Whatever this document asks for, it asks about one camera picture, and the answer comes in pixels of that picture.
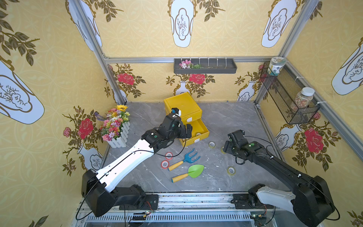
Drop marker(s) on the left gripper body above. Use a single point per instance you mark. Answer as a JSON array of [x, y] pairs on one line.
[[183, 130]]

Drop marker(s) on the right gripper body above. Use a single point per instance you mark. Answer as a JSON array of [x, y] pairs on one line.
[[229, 143]]

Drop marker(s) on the yellow drawer cabinet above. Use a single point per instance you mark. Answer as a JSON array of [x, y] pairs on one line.
[[191, 113]]

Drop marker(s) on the red tape roll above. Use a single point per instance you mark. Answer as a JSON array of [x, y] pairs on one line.
[[169, 156], [165, 164]]

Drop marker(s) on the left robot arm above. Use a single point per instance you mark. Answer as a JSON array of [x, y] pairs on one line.
[[100, 188]]

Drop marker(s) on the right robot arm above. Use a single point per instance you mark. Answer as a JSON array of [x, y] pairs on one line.
[[308, 198]]

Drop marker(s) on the blue toy garden fork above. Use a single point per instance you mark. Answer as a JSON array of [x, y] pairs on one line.
[[190, 157]]

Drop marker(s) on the green toy garden shovel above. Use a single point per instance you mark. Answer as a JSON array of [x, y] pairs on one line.
[[193, 171]]

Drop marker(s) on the flower basket white fence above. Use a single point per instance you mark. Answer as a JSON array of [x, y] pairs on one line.
[[115, 126]]

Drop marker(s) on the pink artificial flowers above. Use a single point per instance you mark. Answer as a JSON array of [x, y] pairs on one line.
[[187, 64]]

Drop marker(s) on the white lid snack jar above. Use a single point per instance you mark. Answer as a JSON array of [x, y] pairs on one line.
[[303, 98]]

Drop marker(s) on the jar with patterned lid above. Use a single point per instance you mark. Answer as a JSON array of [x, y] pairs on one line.
[[276, 65]]

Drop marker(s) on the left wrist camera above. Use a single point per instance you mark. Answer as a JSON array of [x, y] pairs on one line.
[[175, 112]]

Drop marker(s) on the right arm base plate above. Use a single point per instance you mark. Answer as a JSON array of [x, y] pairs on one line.
[[248, 201]]

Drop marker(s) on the grey wall shelf tray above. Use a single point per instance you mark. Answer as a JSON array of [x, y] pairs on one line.
[[210, 65]]

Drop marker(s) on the aluminium rail frame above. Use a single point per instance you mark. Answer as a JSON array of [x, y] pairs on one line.
[[189, 207]]

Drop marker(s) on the black wire basket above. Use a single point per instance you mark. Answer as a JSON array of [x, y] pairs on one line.
[[283, 89]]

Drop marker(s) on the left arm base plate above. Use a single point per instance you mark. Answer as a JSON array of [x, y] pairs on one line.
[[151, 202]]

